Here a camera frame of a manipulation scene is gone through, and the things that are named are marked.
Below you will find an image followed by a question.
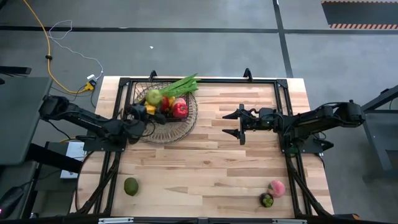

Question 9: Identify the dark green avocado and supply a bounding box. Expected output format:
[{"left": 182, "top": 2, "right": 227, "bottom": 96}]
[{"left": 123, "top": 177, "right": 139, "bottom": 197}]

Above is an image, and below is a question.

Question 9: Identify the green apple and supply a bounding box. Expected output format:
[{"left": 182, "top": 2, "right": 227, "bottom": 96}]
[{"left": 146, "top": 89, "right": 164, "bottom": 107}]

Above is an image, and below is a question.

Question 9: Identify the purple mangosteen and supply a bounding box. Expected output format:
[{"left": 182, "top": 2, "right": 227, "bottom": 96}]
[{"left": 259, "top": 192, "right": 274, "bottom": 208}]

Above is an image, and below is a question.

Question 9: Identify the grey desk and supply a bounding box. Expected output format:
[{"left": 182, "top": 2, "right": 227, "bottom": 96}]
[{"left": 0, "top": 76, "right": 53, "bottom": 166}]

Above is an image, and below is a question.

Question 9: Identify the black wire basket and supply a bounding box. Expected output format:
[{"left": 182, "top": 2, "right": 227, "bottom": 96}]
[{"left": 132, "top": 81, "right": 190, "bottom": 123}]

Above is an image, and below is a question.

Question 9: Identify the thin white cable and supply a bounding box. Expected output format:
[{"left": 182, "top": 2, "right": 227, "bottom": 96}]
[{"left": 48, "top": 19, "right": 105, "bottom": 80}]

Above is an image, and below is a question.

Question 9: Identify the grey metal table frame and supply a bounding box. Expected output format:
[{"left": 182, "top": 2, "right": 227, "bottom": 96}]
[{"left": 341, "top": 84, "right": 398, "bottom": 181}]

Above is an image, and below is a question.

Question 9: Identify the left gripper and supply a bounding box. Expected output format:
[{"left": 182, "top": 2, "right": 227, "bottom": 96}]
[{"left": 126, "top": 103, "right": 167, "bottom": 127}]

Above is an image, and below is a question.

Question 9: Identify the yellow extension cable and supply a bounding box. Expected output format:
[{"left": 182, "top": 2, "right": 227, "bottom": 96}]
[{"left": 21, "top": 0, "right": 96, "bottom": 94}]

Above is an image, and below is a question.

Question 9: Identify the white box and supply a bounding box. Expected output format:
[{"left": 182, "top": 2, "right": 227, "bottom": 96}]
[{"left": 60, "top": 141, "right": 87, "bottom": 180}]

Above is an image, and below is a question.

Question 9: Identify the red bell pepper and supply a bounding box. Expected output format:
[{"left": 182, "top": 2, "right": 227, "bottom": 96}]
[{"left": 172, "top": 101, "right": 190, "bottom": 119}]

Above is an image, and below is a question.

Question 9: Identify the round woven placemat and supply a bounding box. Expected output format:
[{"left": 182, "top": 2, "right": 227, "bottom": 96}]
[{"left": 133, "top": 82, "right": 199, "bottom": 145}]

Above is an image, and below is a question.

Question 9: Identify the black metal table frame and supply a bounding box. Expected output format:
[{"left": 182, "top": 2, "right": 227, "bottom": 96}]
[{"left": 74, "top": 67, "right": 335, "bottom": 218}]

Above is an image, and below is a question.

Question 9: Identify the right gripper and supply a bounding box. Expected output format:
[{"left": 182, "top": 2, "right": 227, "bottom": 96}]
[{"left": 222, "top": 104, "right": 279, "bottom": 146}]

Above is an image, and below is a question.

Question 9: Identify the black mat with striped edge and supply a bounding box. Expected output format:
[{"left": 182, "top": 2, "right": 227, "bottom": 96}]
[{"left": 321, "top": 0, "right": 398, "bottom": 30}]

